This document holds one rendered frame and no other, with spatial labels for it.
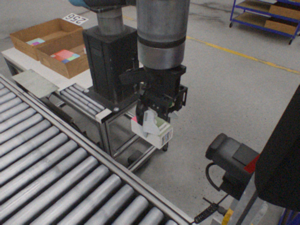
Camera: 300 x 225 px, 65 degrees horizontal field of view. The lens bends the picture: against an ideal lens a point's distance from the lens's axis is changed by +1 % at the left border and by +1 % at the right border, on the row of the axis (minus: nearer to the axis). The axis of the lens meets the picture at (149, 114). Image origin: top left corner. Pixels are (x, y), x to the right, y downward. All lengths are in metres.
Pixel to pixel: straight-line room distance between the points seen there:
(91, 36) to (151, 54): 0.65
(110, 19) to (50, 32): 1.02
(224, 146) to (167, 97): 0.16
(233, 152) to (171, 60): 0.24
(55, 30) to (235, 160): 1.71
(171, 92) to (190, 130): 1.63
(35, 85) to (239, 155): 1.15
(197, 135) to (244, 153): 1.54
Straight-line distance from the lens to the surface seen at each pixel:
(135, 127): 0.62
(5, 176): 1.02
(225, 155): 0.53
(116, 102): 1.13
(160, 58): 0.42
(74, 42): 1.71
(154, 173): 1.78
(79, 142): 1.02
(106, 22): 1.02
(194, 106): 2.34
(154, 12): 0.40
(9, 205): 0.94
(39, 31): 1.94
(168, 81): 0.46
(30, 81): 1.46
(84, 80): 1.36
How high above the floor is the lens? 1.48
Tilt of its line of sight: 42 degrees down
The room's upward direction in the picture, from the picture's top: straight up
